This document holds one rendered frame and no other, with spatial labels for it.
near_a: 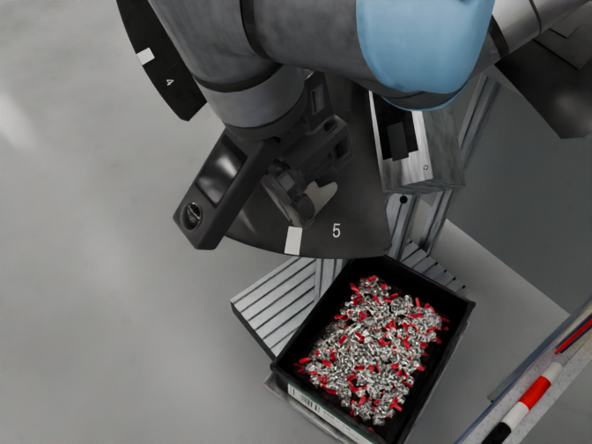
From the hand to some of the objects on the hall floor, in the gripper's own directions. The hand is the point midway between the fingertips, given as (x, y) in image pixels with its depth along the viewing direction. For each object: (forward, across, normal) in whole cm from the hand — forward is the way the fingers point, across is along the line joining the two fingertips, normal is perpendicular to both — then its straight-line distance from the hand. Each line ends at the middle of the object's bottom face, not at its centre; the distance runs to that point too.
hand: (296, 222), depth 53 cm
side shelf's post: (+117, +18, -42) cm, 125 cm away
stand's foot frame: (+106, +20, -8) cm, 109 cm away
